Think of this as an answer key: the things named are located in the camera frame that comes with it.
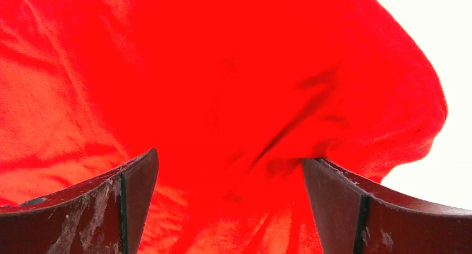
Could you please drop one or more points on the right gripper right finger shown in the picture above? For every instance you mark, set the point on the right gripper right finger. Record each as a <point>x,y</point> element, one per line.
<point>356,215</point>

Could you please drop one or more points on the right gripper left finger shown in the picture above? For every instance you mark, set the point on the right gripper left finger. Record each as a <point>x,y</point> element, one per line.
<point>104,214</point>

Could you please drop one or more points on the red t shirt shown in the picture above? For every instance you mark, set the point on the red t shirt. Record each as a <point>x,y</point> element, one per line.
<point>233,94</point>

